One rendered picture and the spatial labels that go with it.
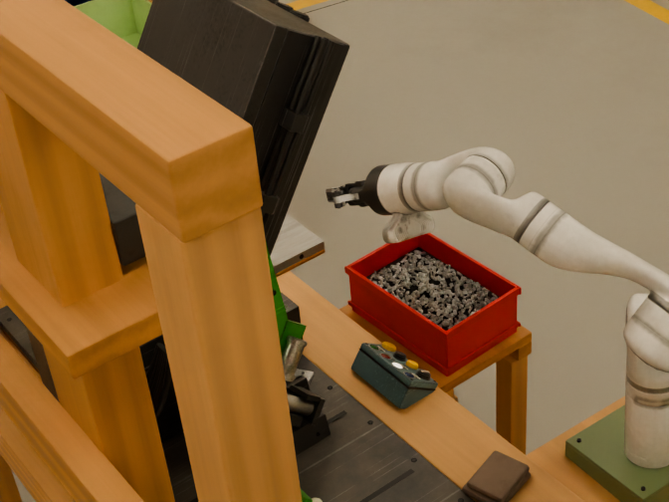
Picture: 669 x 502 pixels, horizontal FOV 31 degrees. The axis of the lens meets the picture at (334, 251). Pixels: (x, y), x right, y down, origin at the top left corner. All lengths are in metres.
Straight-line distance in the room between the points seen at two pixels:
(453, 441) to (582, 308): 1.76
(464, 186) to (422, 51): 3.81
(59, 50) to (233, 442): 0.44
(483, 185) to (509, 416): 1.18
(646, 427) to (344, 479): 0.53
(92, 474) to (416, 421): 0.74
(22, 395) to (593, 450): 1.00
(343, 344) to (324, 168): 2.25
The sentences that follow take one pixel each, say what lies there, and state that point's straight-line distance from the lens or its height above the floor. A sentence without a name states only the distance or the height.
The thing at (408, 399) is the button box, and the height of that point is 0.92.
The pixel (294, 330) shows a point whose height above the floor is 1.09.
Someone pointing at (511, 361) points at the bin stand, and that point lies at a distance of 2.62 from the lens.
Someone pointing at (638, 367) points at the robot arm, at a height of 1.12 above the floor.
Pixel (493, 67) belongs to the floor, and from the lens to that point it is 5.25.
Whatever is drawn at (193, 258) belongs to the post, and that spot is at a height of 1.83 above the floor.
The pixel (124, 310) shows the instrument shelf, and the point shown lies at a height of 1.54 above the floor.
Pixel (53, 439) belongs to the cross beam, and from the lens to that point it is 1.80.
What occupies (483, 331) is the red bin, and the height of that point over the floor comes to 0.86.
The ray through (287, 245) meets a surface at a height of 1.13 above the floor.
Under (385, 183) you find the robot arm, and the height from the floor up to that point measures 1.53.
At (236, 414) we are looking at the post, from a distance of 1.27.
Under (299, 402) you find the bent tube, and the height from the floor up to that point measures 0.99.
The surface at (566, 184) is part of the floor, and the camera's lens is 4.49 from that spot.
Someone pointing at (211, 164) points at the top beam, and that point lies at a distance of 1.09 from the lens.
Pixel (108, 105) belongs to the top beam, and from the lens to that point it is 1.17.
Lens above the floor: 2.49
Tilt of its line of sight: 36 degrees down
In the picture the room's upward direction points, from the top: 6 degrees counter-clockwise
